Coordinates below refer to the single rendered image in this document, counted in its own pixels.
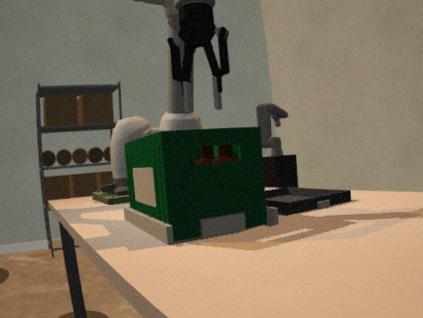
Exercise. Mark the dark green crate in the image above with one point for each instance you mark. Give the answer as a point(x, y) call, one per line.
point(163, 185)

